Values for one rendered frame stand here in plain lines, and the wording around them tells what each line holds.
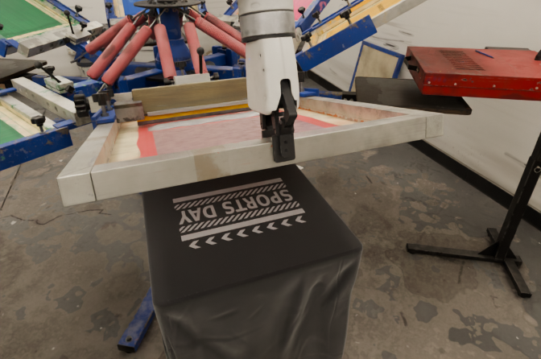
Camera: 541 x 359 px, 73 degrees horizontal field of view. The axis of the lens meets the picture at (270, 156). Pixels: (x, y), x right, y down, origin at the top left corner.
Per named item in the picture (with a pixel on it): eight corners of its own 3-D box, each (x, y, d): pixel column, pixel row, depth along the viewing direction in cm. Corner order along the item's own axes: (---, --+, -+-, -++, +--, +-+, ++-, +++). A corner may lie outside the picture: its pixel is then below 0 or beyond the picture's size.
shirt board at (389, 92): (445, 96, 186) (448, 80, 182) (468, 129, 151) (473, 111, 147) (193, 82, 206) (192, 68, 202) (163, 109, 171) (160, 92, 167)
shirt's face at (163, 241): (362, 248, 80) (362, 246, 80) (156, 305, 67) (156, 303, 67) (282, 150, 119) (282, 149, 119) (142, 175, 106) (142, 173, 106)
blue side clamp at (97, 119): (118, 142, 91) (113, 114, 89) (97, 145, 89) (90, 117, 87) (123, 125, 118) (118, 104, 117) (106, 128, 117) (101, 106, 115)
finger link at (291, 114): (270, 65, 50) (267, 100, 54) (291, 96, 45) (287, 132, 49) (278, 64, 50) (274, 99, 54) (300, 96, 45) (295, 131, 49)
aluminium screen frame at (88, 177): (443, 135, 62) (444, 113, 61) (63, 207, 45) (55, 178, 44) (279, 101, 135) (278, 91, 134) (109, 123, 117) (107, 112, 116)
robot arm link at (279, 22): (231, 21, 54) (233, 41, 54) (247, 12, 45) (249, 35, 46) (278, 18, 56) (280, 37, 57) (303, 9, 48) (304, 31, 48)
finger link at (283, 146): (269, 116, 51) (273, 162, 53) (277, 118, 48) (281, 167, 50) (290, 113, 52) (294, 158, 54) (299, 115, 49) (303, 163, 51)
